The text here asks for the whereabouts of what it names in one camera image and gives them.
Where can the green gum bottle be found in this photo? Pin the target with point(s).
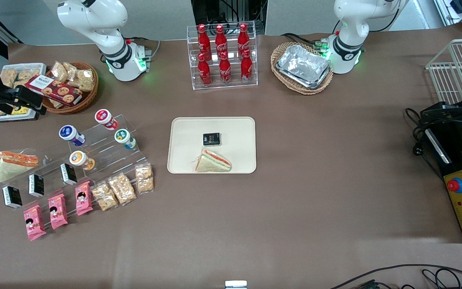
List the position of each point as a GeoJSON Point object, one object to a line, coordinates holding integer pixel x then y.
{"type": "Point", "coordinates": [125, 139]}

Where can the white rectangular snack tray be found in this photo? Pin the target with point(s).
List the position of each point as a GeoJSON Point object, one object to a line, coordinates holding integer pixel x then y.
{"type": "Point", "coordinates": [22, 67]}

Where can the blue gum bottle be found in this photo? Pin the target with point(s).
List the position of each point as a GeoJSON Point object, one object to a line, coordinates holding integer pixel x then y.
{"type": "Point", "coordinates": [71, 135]}

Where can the orange gum bottle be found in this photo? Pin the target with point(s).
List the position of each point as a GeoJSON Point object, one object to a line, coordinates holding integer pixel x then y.
{"type": "Point", "coordinates": [81, 159]}

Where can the red gum bottle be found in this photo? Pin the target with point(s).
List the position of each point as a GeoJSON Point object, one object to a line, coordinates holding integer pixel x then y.
{"type": "Point", "coordinates": [106, 119]}

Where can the silver foil tray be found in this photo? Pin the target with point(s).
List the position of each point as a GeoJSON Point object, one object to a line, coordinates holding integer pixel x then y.
{"type": "Point", "coordinates": [301, 64]}
{"type": "Point", "coordinates": [322, 82]}

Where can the cream plastic tray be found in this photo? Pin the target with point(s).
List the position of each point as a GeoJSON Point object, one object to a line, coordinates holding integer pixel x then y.
{"type": "Point", "coordinates": [239, 136]}

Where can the yellow snack packet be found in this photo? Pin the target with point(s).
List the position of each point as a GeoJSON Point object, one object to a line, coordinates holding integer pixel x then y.
{"type": "Point", "coordinates": [21, 110]}

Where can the bag of fried snacks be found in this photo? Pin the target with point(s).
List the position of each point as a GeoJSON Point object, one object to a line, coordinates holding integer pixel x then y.
{"type": "Point", "coordinates": [8, 77]}
{"type": "Point", "coordinates": [27, 75]}

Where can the red cookie box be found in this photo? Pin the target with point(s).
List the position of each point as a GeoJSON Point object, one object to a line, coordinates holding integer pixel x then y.
{"type": "Point", "coordinates": [56, 90]}

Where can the clear bag of cookies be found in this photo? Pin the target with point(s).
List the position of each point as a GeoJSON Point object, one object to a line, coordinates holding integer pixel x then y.
{"type": "Point", "coordinates": [73, 70]}
{"type": "Point", "coordinates": [59, 71]}
{"type": "Point", "coordinates": [86, 81]}

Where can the brown wicker basket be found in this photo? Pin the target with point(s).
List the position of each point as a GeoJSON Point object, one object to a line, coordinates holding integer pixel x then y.
{"type": "Point", "coordinates": [82, 102]}

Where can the wrapped triangle sandwich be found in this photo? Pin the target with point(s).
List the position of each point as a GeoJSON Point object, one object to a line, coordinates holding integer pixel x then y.
{"type": "Point", "coordinates": [14, 164]}
{"type": "Point", "coordinates": [213, 162]}

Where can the small black snack box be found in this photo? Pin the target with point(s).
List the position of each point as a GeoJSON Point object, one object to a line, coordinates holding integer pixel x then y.
{"type": "Point", "coordinates": [36, 185]}
{"type": "Point", "coordinates": [12, 197]}
{"type": "Point", "coordinates": [69, 174]}

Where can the clear acrylic step display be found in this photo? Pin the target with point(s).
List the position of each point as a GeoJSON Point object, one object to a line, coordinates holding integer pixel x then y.
{"type": "Point", "coordinates": [106, 154]}

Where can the pink snack packet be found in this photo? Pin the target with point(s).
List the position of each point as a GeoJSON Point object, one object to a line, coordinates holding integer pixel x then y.
{"type": "Point", "coordinates": [34, 223]}
{"type": "Point", "coordinates": [84, 198]}
{"type": "Point", "coordinates": [58, 212]}

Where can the wrapped rice crispy bar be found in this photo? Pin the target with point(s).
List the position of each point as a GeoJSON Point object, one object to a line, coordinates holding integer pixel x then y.
{"type": "Point", "coordinates": [144, 179]}
{"type": "Point", "coordinates": [104, 196]}
{"type": "Point", "coordinates": [122, 189]}

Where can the light wicker basket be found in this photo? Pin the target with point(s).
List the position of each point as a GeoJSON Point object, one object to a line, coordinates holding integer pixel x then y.
{"type": "Point", "coordinates": [291, 87]}

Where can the red cola bottle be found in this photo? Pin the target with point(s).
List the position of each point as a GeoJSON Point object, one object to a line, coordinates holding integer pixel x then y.
{"type": "Point", "coordinates": [246, 70]}
{"type": "Point", "coordinates": [220, 41]}
{"type": "Point", "coordinates": [225, 72]}
{"type": "Point", "coordinates": [203, 42]}
{"type": "Point", "coordinates": [204, 74]}
{"type": "Point", "coordinates": [243, 40]}

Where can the black flat snack packet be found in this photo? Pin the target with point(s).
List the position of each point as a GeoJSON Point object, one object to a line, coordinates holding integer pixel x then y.
{"type": "Point", "coordinates": [212, 139]}

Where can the clear acrylic bottle rack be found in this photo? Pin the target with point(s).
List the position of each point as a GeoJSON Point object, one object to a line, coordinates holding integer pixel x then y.
{"type": "Point", "coordinates": [235, 86]}

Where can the aluminium frame shelf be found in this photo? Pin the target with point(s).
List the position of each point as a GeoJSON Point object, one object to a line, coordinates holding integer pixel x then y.
{"type": "Point", "coordinates": [461, 16]}

